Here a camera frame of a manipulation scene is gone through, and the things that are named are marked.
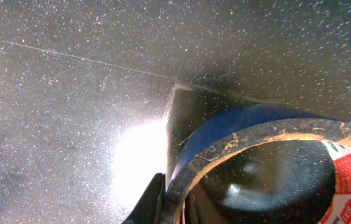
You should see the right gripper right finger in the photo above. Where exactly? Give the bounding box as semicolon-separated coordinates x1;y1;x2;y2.
189;184;222;224

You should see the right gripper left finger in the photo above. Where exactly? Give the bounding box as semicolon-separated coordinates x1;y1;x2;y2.
121;172;167;224

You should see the roll of blue tape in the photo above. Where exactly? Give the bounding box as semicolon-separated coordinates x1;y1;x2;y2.
159;103;351;224

